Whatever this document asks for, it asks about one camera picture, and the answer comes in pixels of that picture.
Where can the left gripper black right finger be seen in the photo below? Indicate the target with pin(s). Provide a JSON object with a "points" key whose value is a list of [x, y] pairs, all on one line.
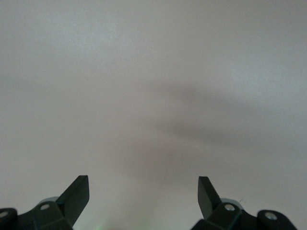
{"points": [[207, 203]]}

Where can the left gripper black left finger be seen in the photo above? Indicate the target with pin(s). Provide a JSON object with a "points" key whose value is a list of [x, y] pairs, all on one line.
{"points": [[74, 203]]}

